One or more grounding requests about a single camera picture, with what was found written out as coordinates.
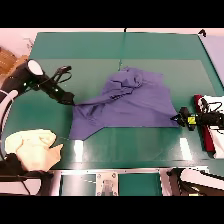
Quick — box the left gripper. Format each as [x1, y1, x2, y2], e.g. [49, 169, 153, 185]
[51, 88, 76, 107]

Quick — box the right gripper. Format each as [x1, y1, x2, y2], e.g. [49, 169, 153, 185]
[177, 106, 199, 132]

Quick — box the purple shirt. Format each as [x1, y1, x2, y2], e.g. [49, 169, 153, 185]
[68, 66, 181, 141]

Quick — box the red garment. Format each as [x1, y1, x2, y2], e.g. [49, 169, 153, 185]
[193, 94, 216, 155]

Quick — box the white garment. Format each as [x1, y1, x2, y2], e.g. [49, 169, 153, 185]
[199, 95, 224, 152]

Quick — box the cream garment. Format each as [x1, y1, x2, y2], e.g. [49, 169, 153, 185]
[4, 128, 65, 173]

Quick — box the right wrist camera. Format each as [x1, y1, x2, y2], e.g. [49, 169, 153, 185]
[199, 99, 224, 115]

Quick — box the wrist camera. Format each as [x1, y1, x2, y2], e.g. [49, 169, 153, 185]
[199, 99, 224, 115]
[53, 65, 73, 85]

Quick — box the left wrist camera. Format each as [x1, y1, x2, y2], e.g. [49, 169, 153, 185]
[53, 65, 73, 85]

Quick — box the silver frame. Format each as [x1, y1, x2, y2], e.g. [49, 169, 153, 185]
[49, 165, 224, 197]

